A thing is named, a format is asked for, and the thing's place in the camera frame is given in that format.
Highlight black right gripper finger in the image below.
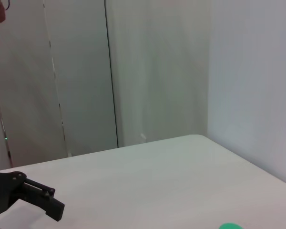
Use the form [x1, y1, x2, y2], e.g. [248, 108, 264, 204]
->
[11, 171, 65, 222]

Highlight green capped clear test tube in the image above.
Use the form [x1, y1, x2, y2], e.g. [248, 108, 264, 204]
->
[218, 223, 244, 229]

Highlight thin metal pole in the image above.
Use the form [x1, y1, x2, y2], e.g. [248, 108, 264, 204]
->
[0, 63, 14, 168]

